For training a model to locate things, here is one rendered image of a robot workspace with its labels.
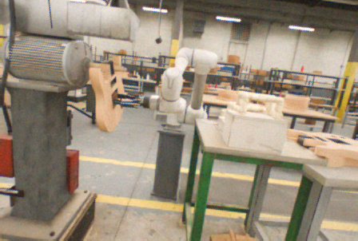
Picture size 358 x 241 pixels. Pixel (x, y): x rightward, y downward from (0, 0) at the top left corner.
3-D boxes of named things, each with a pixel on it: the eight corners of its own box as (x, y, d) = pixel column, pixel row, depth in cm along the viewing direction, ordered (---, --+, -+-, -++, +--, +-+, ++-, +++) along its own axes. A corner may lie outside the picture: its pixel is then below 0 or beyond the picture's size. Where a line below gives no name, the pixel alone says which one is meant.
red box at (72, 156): (35, 191, 132) (34, 144, 125) (47, 182, 144) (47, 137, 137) (70, 196, 132) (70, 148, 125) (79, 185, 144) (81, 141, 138)
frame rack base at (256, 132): (228, 148, 92) (233, 114, 89) (220, 137, 107) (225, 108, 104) (281, 154, 93) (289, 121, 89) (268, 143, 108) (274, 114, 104)
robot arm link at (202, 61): (184, 116, 197) (205, 119, 195) (183, 127, 184) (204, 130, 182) (193, 45, 149) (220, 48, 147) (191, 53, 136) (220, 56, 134)
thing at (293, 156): (184, 270, 105) (204, 146, 91) (183, 201, 162) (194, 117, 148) (292, 282, 106) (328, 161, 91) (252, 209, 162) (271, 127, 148)
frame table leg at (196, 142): (181, 224, 159) (196, 124, 142) (181, 219, 164) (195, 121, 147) (188, 225, 159) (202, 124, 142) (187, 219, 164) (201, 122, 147)
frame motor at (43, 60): (-4, 80, 94) (-7, 27, 90) (35, 78, 121) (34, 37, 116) (74, 89, 95) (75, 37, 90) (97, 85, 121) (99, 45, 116)
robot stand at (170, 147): (157, 179, 217) (163, 123, 204) (180, 184, 214) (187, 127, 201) (149, 195, 191) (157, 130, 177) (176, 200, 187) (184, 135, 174)
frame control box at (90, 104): (60, 119, 125) (61, 81, 121) (77, 112, 146) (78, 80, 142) (96, 124, 126) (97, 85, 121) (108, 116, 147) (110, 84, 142)
